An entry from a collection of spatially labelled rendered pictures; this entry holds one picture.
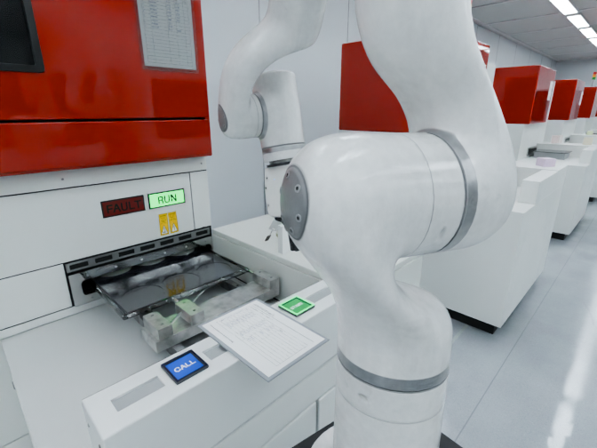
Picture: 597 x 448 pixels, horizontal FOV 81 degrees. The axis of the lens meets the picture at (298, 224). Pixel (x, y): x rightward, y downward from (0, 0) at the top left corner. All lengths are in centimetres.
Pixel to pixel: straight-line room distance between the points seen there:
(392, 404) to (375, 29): 34
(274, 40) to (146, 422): 58
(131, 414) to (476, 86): 57
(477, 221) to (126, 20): 95
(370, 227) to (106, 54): 89
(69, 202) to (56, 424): 53
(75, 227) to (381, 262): 93
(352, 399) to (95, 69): 91
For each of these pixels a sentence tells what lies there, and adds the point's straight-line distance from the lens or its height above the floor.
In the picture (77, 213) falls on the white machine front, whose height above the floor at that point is 110.
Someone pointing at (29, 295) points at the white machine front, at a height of 91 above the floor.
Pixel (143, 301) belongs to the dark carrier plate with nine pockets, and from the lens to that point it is 99.
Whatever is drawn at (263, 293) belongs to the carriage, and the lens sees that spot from 99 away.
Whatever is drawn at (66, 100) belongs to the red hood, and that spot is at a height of 138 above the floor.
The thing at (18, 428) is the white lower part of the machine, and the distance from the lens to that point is 132.
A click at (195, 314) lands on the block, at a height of 91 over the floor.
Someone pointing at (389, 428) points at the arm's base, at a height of 106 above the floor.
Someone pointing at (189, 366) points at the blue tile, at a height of 96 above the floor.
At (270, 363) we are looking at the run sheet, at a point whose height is 96.
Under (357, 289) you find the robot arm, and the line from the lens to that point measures 30.
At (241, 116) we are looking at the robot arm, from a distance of 61.
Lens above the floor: 136
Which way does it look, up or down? 18 degrees down
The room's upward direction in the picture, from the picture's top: straight up
